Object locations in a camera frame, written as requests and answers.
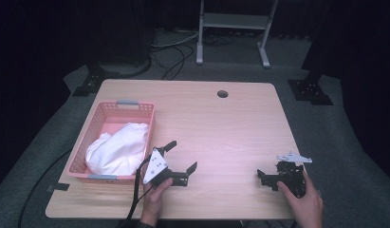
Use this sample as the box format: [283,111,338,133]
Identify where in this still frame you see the black stand base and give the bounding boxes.
[71,62,121,98]
[287,71,335,106]

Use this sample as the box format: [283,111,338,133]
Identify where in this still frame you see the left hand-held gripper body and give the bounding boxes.
[142,147,190,190]

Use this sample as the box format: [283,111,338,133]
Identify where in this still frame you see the thin black floor cables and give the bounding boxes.
[150,44,195,81]

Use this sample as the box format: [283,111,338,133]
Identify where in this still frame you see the black tape strip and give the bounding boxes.
[46,181,71,194]

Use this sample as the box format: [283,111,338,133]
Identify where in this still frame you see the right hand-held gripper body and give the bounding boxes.
[259,151,313,200]

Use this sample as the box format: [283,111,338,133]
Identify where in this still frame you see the person's right hand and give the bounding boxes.
[276,170,325,228]

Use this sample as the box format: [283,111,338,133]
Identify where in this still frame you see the black floor cable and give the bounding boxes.
[17,147,73,228]

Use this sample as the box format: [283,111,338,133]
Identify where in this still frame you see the white floor cable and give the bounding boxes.
[150,30,200,48]

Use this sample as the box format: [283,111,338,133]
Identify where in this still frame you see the white cloth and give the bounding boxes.
[84,122,150,177]

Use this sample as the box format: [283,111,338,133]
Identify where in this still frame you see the person's left hand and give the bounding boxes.
[139,178,174,228]

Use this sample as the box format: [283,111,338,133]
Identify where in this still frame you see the white metal stand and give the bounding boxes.
[195,0,280,69]

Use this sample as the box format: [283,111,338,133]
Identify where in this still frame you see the pink plastic basket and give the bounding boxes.
[65,99,156,185]

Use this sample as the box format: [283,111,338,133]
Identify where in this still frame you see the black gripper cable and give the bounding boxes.
[121,157,154,228]

